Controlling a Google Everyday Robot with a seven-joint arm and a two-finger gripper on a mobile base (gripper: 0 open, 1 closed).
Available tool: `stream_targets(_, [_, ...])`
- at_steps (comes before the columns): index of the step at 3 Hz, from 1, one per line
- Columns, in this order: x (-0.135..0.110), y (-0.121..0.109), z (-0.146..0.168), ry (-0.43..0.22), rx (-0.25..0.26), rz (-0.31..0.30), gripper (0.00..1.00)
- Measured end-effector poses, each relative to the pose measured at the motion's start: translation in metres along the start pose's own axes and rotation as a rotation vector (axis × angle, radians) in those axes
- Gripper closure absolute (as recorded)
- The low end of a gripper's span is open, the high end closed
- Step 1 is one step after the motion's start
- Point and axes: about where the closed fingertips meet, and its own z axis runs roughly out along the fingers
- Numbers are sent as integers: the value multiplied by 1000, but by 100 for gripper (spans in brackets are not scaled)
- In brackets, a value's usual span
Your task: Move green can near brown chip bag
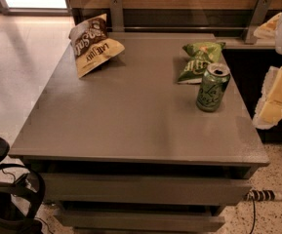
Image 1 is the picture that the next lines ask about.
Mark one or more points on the striped power strip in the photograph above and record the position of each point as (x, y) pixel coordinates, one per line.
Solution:
(263, 195)

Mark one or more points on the metal wall bracket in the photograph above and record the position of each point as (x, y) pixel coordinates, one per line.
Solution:
(257, 17)
(117, 16)

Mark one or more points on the grey drawer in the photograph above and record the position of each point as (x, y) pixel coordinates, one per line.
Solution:
(145, 189)
(140, 222)

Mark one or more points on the lower grey drawer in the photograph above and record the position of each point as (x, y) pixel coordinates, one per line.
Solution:
(140, 222)

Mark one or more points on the left metal wall bracket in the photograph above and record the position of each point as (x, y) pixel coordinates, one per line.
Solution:
(117, 16)

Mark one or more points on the right metal wall bracket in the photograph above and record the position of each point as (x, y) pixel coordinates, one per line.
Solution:
(257, 17)

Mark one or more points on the green soda can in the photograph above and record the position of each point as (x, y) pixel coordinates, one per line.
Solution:
(212, 88)

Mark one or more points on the black office chair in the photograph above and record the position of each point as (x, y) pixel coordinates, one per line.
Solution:
(19, 204)

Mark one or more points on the green chip bag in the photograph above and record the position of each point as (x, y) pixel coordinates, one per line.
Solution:
(200, 54)

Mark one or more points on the brown chip bag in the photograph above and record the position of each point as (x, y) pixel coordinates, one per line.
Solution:
(91, 44)

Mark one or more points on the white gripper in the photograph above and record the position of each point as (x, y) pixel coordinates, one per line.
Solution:
(269, 109)

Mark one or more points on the upper grey drawer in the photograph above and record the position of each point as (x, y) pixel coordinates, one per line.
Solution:
(145, 189)

